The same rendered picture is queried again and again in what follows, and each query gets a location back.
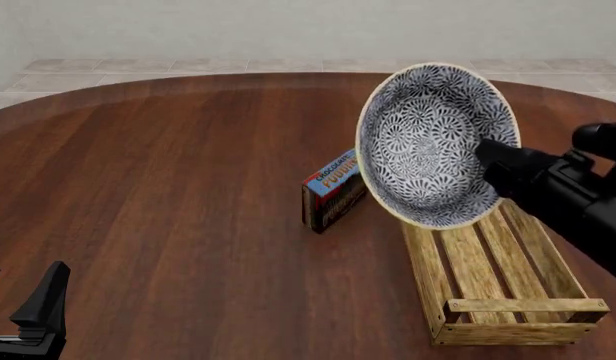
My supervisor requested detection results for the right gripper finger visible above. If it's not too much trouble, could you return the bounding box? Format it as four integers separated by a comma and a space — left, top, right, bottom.
481, 161, 544, 212
473, 138, 554, 165

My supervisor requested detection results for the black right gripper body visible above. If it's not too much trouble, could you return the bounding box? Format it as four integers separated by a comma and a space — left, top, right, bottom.
530, 149, 616, 226

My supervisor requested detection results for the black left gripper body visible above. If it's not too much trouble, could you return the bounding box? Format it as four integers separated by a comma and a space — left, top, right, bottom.
0, 324, 68, 360

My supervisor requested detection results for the black and white patterned bowl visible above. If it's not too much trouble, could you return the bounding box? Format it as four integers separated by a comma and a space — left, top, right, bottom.
355, 62, 522, 231

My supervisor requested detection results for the wooden slat tray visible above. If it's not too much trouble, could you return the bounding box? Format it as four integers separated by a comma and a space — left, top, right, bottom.
401, 197, 611, 347

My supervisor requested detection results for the chocolate pudding box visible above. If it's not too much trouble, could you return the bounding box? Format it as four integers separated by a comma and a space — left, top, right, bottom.
301, 147, 370, 235

